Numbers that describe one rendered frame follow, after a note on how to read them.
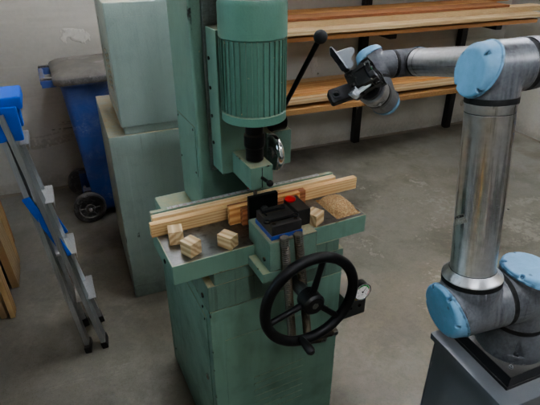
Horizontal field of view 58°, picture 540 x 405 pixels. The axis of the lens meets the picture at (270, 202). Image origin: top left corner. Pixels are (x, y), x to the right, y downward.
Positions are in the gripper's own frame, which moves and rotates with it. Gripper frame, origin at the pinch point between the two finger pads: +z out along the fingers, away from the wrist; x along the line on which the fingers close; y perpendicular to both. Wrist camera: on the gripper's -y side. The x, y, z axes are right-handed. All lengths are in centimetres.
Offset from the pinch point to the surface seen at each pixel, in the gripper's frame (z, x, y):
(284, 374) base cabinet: -30, 69, -65
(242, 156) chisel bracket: 1.2, 6.8, -35.4
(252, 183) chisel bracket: 3.1, 16.7, -34.3
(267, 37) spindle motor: 22.3, -5.8, -6.9
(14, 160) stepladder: 19, -30, -111
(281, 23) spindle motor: 19.8, -8.3, -3.1
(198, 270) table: 16, 36, -51
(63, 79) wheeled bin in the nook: -46, -113, -147
